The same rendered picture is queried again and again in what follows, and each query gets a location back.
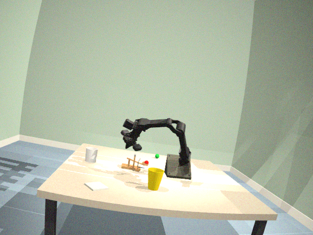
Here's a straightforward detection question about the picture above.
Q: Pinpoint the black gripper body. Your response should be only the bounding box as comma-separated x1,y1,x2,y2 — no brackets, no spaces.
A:
121,130,142,151

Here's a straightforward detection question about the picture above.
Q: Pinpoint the yellow cup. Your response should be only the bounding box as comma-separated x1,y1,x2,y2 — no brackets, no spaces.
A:
148,167,164,190

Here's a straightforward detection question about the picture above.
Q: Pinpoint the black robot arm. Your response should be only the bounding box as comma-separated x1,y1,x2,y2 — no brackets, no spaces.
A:
123,118,191,165

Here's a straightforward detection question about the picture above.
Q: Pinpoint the white cup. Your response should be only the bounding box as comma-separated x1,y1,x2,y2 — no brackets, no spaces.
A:
85,147,98,163

